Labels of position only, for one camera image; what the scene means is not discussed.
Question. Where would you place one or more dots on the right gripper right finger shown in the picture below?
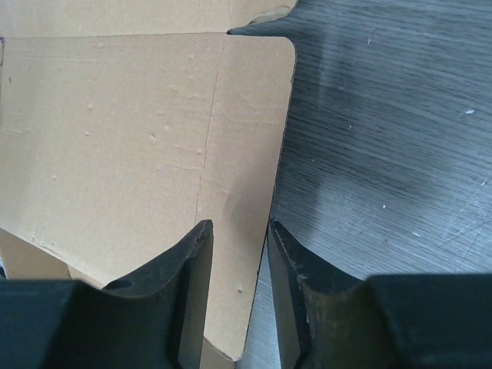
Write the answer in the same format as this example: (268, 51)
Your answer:
(326, 318)

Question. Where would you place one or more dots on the brown cardboard box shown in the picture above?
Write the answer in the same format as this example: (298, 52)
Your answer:
(125, 123)

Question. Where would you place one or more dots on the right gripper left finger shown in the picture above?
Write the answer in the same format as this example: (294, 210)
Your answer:
(153, 317)

